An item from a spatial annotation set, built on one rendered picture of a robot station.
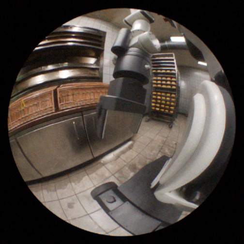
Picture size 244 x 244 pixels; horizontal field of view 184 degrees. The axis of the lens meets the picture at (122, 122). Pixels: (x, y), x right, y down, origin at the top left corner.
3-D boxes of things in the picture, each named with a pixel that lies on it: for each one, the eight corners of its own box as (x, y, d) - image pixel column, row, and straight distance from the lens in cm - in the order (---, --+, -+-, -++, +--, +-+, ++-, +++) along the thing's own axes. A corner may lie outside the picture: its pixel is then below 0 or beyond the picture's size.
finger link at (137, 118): (136, 134, 21) (142, 113, 19) (129, 130, 23) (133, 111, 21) (140, 134, 22) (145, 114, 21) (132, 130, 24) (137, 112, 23)
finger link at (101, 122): (99, 133, 17) (101, 106, 16) (104, 140, 15) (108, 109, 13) (92, 133, 17) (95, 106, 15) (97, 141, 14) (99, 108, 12)
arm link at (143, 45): (131, 75, 25) (136, 53, 32) (162, 71, 20) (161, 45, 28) (100, 61, 20) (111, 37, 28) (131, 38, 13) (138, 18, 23)
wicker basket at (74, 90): (62, 106, 102) (61, 84, 104) (99, 99, 113) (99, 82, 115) (58, 111, 54) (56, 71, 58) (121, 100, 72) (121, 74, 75)
